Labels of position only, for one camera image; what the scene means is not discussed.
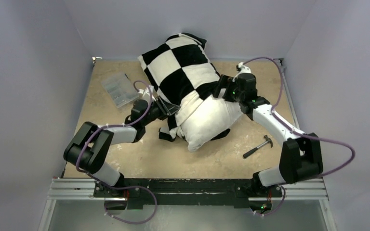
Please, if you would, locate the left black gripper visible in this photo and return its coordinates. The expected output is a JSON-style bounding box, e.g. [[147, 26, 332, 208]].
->
[[142, 96, 181, 127]]

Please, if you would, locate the white pillow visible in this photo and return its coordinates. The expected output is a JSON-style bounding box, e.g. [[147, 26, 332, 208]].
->
[[177, 95, 242, 152]]

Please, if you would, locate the black white checkered pillowcase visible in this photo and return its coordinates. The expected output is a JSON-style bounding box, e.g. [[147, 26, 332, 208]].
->
[[138, 33, 220, 142]]

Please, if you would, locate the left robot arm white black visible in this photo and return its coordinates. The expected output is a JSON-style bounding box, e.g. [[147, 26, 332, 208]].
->
[[63, 97, 180, 197]]

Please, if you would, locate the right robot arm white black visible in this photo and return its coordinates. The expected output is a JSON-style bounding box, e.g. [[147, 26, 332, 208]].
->
[[212, 73, 323, 196]]

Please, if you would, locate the clear plastic organizer box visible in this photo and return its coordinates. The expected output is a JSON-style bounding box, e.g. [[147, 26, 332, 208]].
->
[[101, 72, 139, 108]]

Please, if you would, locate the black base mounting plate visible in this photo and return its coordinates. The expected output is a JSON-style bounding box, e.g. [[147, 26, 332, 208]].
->
[[93, 178, 283, 211]]

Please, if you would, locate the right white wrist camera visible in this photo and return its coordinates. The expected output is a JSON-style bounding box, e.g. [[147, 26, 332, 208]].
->
[[235, 62, 251, 78]]

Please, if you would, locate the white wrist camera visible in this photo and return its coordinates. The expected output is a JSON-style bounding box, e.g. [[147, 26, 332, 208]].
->
[[235, 62, 251, 78], [138, 85, 155, 102]]

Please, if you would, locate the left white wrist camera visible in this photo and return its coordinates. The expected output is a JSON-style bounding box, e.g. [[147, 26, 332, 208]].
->
[[138, 85, 155, 102]]

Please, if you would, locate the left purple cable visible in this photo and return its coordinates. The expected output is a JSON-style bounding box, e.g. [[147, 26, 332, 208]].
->
[[76, 80, 154, 189]]

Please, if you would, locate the black handled hammer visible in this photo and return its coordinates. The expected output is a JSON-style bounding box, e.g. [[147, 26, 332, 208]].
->
[[242, 135, 273, 159]]

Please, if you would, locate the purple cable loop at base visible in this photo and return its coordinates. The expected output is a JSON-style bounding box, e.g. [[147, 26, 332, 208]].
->
[[104, 187, 158, 226]]

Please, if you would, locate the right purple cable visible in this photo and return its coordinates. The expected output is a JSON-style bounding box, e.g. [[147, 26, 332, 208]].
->
[[240, 57, 356, 179]]

